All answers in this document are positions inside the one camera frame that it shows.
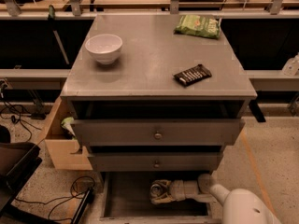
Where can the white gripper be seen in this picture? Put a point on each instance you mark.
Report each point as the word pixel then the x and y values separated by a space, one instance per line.
pixel 177 189

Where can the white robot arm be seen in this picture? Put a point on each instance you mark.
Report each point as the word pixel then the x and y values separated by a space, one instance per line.
pixel 239 206

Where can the brass middle drawer knob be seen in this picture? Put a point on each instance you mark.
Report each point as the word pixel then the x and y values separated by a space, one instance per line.
pixel 156 165

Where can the brass drawer knob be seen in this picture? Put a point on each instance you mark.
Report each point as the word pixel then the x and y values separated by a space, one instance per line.
pixel 158 136
pixel 156 165

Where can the grey bottom drawer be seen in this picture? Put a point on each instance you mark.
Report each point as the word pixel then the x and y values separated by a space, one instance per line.
pixel 127 201

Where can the grey drawer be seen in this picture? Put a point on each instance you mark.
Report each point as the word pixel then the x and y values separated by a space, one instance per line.
pixel 127 201
pixel 141 158
pixel 133 123

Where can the grey middle drawer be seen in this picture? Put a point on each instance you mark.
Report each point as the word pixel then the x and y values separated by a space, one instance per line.
pixel 141 158

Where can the brass top drawer knob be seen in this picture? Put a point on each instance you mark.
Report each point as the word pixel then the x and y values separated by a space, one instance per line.
pixel 158 136

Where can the grey top drawer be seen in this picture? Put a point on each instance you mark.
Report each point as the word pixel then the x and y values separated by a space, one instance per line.
pixel 133 123

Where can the grey drawer cabinet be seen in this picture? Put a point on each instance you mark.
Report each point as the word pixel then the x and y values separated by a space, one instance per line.
pixel 150 57

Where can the light wooden box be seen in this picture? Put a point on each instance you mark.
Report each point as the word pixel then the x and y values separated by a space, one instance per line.
pixel 63 151

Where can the green bag in box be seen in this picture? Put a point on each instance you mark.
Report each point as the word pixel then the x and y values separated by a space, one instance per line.
pixel 66 125

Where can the black snack bar packet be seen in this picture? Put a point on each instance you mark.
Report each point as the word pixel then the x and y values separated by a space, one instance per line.
pixel 192 75

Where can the black chair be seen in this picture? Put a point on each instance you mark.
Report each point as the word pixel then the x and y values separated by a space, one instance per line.
pixel 17 163

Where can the white ceramic bowl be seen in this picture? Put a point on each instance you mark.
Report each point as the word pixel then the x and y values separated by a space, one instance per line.
pixel 105 48

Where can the green chip bag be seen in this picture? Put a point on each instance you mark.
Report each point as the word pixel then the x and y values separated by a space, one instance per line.
pixel 196 25

